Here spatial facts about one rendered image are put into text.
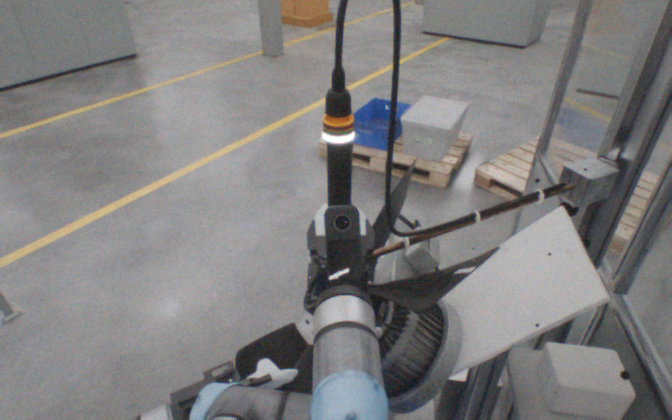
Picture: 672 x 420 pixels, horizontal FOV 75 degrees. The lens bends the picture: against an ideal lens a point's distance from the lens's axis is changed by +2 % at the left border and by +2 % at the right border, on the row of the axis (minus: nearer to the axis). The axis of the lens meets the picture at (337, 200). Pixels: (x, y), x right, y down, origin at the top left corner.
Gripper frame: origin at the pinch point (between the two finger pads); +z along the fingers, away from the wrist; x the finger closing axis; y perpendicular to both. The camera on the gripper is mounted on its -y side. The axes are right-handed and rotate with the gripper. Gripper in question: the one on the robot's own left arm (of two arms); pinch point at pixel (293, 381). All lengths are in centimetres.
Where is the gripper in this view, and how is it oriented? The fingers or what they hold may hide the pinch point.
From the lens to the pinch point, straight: 84.6
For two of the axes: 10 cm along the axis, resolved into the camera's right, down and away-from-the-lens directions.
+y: -4.8, -4.1, 7.8
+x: 0.5, 8.7, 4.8
